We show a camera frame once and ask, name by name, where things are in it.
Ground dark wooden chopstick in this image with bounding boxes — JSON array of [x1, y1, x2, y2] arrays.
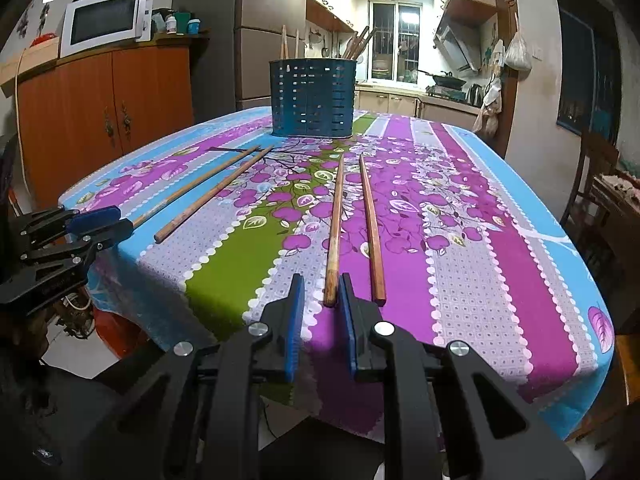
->
[[323, 156, 344, 308], [359, 155, 386, 307]]

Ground kitchen window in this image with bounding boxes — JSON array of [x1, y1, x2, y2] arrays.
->
[[369, 1, 422, 84]]

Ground orange wooden cabinet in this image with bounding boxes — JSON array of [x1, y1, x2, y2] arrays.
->
[[16, 36, 207, 208]]

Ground floral purple tablecloth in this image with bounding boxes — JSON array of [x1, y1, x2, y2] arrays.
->
[[58, 107, 615, 439]]

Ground white microwave oven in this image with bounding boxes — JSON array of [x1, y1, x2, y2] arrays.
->
[[60, 0, 153, 58]]

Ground blue perforated utensil holder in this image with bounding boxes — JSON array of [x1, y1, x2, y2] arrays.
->
[[270, 58, 356, 139]]

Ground steel electric kettle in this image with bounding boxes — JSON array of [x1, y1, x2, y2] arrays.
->
[[466, 84, 484, 107]]

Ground black wok on stove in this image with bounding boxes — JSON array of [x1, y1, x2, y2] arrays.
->
[[420, 70, 466, 90]]

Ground grey refrigerator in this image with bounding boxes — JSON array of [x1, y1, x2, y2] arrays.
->
[[172, 0, 306, 122]]

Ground steel range hood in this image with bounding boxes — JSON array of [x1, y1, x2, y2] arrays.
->
[[435, 22, 480, 74]]

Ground cluttered wooden side table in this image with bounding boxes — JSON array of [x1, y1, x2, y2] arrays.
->
[[591, 174, 639, 281]]

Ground wooden chair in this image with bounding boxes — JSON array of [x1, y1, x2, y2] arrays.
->
[[560, 129, 620, 242]]

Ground white hanging plastic bag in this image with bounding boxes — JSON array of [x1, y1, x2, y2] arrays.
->
[[504, 32, 532, 73]]

